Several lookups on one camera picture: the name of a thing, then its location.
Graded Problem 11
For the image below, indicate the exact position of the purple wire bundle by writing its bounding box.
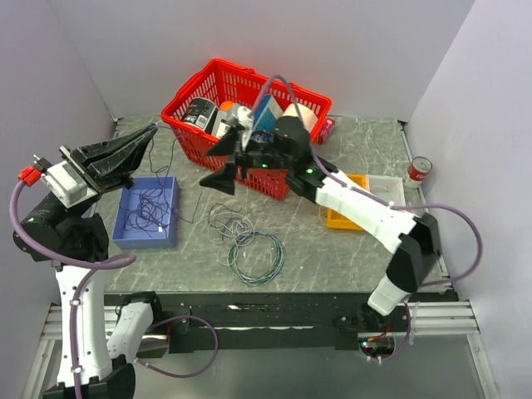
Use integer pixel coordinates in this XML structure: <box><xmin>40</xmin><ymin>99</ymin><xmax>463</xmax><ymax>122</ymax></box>
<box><xmin>124</xmin><ymin>124</ymin><xmax>204</xmax><ymax>234</ymax></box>

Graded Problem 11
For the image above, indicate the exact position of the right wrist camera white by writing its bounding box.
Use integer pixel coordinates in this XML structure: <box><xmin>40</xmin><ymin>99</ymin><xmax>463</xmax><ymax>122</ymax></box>
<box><xmin>226</xmin><ymin>103</ymin><xmax>254</xmax><ymax>150</ymax></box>

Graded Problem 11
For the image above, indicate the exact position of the green blue wire coil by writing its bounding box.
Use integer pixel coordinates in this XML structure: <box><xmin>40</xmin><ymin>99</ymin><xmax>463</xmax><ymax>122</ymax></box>
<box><xmin>228</xmin><ymin>230</ymin><xmax>286</xmax><ymax>286</ymax></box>

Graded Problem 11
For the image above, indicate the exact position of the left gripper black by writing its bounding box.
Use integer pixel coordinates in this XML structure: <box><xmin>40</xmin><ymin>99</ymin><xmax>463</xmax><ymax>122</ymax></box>
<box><xmin>58</xmin><ymin>121</ymin><xmax>156</xmax><ymax>218</ymax></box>

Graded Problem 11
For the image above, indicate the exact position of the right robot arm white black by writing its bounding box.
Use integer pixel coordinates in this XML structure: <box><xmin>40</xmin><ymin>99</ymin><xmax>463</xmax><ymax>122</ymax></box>
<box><xmin>200</xmin><ymin>116</ymin><xmax>441</xmax><ymax>331</ymax></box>

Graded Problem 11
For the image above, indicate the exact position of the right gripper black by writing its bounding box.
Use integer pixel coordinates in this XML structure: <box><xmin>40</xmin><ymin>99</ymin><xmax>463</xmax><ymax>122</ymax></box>
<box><xmin>198</xmin><ymin>127</ymin><xmax>292</xmax><ymax>197</ymax></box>

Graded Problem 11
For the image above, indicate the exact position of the red white soup can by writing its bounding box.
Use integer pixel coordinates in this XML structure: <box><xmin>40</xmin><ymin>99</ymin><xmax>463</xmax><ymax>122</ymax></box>
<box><xmin>402</xmin><ymin>156</ymin><xmax>433</xmax><ymax>190</ymax></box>

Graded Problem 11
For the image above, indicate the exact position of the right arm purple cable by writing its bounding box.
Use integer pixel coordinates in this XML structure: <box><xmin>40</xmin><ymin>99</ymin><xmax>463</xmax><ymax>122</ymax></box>
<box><xmin>251</xmin><ymin>74</ymin><xmax>483</xmax><ymax>363</ymax></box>

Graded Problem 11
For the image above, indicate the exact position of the red plastic shopping basket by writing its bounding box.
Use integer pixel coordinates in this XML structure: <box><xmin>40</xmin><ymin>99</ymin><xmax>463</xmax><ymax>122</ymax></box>
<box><xmin>160</xmin><ymin>58</ymin><xmax>332</xmax><ymax>200</ymax></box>

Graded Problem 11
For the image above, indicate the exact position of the blue plastic bin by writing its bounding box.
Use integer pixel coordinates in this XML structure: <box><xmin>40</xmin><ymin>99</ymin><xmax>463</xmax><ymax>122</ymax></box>
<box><xmin>111</xmin><ymin>176</ymin><xmax>180</xmax><ymax>249</ymax></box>

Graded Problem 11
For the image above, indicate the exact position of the white plastic bin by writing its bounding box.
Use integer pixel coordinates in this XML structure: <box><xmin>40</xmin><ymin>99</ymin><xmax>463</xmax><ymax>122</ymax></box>
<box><xmin>366</xmin><ymin>175</ymin><xmax>406</xmax><ymax>206</ymax></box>

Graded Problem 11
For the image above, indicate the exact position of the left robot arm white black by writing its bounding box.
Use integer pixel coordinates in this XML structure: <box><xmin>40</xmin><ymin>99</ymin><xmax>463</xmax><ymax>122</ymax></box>
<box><xmin>9</xmin><ymin>124</ymin><xmax>165</xmax><ymax>398</ymax></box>

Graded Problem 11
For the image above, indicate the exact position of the grey labelled pouch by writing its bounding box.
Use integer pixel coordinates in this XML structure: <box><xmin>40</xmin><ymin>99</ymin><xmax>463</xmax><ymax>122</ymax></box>
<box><xmin>211</xmin><ymin>110</ymin><xmax>230</xmax><ymax>139</ymax></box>

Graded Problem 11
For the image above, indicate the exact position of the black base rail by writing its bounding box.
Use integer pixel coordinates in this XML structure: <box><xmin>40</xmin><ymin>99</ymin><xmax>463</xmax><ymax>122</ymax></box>
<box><xmin>103</xmin><ymin>292</ymin><xmax>458</xmax><ymax>354</ymax></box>

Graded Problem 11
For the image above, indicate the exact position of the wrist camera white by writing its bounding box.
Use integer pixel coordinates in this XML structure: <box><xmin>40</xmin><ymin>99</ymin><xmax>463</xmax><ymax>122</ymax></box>
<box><xmin>226</xmin><ymin>103</ymin><xmax>254</xmax><ymax>150</ymax></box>
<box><xmin>18</xmin><ymin>155</ymin><xmax>96</xmax><ymax>209</ymax></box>

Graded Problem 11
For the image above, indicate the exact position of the white paper towel roll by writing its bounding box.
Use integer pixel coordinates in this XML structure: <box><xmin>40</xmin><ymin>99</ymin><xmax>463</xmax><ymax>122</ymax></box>
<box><xmin>283</xmin><ymin>104</ymin><xmax>318</xmax><ymax>133</ymax></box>

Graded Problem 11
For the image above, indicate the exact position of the orange fruit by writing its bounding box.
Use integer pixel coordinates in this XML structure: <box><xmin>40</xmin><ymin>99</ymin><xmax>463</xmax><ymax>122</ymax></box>
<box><xmin>219</xmin><ymin>101</ymin><xmax>234</xmax><ymax>111</ymax></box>

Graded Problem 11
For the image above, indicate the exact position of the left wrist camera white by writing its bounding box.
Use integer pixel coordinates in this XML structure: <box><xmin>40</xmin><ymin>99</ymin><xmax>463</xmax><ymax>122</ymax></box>
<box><xmin>18</xmin><ymin>155</ymin><xmax>96</xmax><ymax>209</ymax></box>

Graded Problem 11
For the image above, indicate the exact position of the yellow plastic bin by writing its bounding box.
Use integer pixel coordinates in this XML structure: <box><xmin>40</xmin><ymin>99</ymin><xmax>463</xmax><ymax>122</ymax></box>
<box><xmin>318</xmin><ymin>173</ymin><xmax>368</xmax><ymax>231</ymax></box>

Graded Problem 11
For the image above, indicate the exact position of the pink small box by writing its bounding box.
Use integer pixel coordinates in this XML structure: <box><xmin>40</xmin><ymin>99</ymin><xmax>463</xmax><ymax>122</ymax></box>
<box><xmin>317</xmin><ymin>117</ymin><xmax>336</xmax><ymax>145</ymax></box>

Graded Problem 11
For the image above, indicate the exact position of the aluminium frame rail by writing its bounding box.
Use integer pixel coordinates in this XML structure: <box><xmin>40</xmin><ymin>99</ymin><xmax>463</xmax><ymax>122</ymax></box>
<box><xmin>409</xmin><ymin>301</ymin><xmax>480</xmax><ymax>336</ymax></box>

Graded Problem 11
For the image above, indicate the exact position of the black cylindrical can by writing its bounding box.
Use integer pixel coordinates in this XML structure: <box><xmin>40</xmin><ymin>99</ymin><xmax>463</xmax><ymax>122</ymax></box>
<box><xmin>180</xmin><ymin>97</ymin><xmax>219</xmax><ymax>134</ymax></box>

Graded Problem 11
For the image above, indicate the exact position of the blue Harrys box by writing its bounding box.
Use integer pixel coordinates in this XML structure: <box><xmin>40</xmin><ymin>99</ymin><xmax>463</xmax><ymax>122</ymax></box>
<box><xmin>251</xmin><ymin>94</ymin><xmax>283</xmax><ymax>144</ymax></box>

